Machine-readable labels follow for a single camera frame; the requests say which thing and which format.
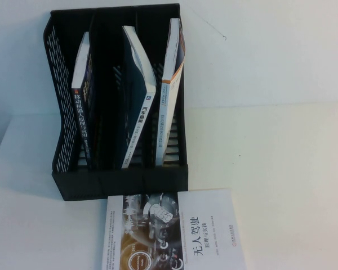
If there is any dark colourful mobile robot book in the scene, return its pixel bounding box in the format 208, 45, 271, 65
71, 31, 99, 169

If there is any white autonomous driving book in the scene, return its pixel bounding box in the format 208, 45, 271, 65
100, 187, 247, 270

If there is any white orange-striped book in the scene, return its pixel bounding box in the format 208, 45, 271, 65
154, 18, 186, 167

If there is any dark teal white-spine book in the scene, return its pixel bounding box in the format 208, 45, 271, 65
119, 25, 158, 169

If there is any black plastic book stand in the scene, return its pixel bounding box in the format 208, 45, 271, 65
43, 3, 189, 200

